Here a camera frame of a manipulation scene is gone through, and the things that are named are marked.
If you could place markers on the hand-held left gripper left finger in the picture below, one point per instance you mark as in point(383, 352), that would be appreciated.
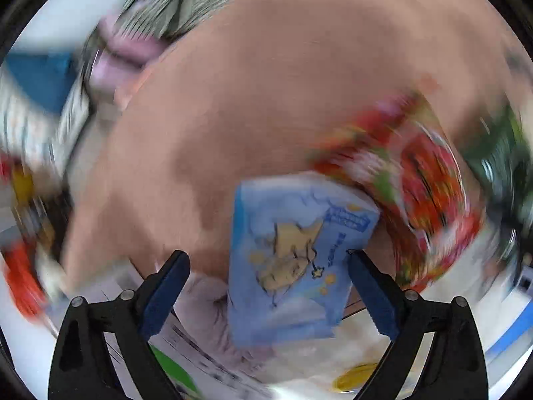
point(160, 296)

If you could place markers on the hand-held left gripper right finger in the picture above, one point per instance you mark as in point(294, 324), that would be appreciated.
point(377, 296)

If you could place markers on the light blue tissue pack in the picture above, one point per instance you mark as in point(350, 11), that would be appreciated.
point(287, 258)

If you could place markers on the red patterned snack bag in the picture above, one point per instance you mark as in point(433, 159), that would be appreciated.
point(410, 183)

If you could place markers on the white plastic bag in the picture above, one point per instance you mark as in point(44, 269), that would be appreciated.
point(300, 354)

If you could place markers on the red and yellow object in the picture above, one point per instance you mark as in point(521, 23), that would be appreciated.
point(21, 258)

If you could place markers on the dark green object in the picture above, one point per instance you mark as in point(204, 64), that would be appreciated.
point(497, 166)

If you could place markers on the pink blanket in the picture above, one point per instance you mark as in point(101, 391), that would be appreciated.
point(266, 125)

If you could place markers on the pink cloth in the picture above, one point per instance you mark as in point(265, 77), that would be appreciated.
point(125, 60)

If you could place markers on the blue cloth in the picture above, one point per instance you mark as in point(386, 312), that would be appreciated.
point(43, 79)

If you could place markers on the striped grey cloth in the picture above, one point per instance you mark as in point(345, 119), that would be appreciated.
point(183, 8)

